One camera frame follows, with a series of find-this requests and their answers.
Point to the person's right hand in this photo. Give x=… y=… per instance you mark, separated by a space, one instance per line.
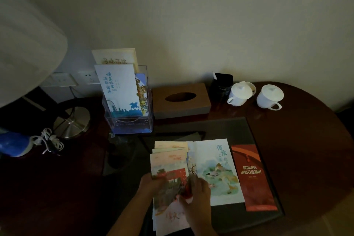
x=197 y=202

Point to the person's left hand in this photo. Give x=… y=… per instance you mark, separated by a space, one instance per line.
x=148 y=184

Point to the person's right fingers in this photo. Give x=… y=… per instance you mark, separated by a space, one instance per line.
x=190 y=188

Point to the person's left fingers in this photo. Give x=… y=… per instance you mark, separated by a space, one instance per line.
x=159 y=179

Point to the stack of illustrated brochures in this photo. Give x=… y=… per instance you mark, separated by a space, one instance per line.
x=168 y=161

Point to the person's left forearm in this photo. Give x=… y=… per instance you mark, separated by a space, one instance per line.
x=130 y=216

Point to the white landscape painting brochure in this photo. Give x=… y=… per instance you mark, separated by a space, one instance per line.
x=218 y=169

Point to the clear acrylic brochure holder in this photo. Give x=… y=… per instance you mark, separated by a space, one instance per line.
x=130 y=125

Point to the red brochure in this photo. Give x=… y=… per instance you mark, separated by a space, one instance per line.
x=254 y=177

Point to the dark desk mat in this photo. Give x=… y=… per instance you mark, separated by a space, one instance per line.
x=221 y=130

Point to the brown tissue box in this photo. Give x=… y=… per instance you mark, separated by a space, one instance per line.
x=181 y=105

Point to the blue illustrated brochure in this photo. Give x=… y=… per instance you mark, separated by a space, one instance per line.
x=141 y=92

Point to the white brochure with blue skyline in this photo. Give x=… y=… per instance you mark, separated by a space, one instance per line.
x=119 y=89

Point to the round silver lamp base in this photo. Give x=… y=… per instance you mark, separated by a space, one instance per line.
x=72 y=122

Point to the black pen holder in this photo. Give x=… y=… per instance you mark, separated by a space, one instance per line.
x=221 y=89

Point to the white lidded cup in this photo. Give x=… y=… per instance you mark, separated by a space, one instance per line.
x=239 y=94
x=269 y=97

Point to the cream brochure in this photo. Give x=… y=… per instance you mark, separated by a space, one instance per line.
x=116 y=56

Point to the blue rounded appliance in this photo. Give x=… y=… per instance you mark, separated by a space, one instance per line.
x=13 y=144

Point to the white lamp shade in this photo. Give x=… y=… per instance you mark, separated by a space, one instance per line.
x=25 y=50

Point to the white wall socket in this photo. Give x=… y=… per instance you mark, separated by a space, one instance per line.
x=89 y=77

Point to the white wall switch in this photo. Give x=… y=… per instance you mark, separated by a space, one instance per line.
x=64 y=80

